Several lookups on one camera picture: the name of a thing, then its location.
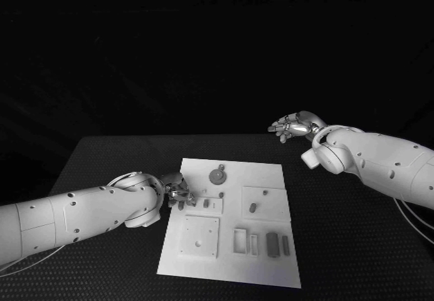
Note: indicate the grey gear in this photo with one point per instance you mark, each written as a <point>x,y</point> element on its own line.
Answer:
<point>217,176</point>

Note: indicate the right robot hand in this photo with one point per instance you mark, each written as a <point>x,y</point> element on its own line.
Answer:
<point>299,128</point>

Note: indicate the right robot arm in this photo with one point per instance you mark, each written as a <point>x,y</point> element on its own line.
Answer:
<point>383,160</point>

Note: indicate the thick grey cylinder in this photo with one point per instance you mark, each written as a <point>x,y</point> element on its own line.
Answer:
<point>273,244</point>

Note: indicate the grey oblong plug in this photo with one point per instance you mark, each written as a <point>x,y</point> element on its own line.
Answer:
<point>253,208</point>

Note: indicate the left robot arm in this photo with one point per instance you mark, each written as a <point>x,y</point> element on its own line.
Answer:
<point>84,211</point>

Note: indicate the thin grey cylinder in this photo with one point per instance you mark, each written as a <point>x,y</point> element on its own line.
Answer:
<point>286,245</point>

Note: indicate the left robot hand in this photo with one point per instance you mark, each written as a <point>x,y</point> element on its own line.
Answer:
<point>177,188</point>

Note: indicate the white task board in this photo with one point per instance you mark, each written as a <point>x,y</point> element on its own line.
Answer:
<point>234,223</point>

